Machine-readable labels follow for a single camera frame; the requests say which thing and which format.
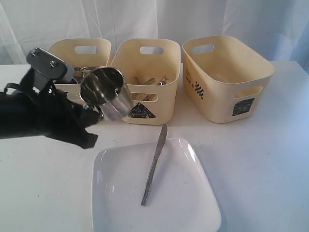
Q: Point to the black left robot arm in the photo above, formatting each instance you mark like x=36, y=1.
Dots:
x=10, y=112

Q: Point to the white curtain backdrop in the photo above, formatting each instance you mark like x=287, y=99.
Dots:
x=277, y=29

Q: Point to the stainless steel table knife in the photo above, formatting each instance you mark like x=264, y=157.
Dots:
x=158, y=150

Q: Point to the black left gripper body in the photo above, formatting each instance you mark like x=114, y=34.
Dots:
x=48, y=112

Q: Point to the cream bin with square mark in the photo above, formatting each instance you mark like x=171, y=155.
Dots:
x=224, y=77

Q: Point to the long stainless steel spoon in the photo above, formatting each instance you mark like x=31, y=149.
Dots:
x=147, y=97

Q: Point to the cream bin with circle mark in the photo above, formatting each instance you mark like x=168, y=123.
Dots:
x=83, y=53

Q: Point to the stainless steel mug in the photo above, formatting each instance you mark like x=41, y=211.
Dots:
x=105, y=89

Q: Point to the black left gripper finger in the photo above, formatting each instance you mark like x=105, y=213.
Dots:
x=89, y=116
x=81, y=138

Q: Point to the cream bin with triangle mark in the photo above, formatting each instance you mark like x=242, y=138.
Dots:
x=145, y=59

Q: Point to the large stainless steel bowl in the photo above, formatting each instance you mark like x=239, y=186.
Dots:
x=80, y=70

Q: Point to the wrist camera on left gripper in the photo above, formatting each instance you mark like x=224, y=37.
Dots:
x=49, y=65

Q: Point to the white square plate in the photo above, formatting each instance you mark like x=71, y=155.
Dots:
x=180, y=199

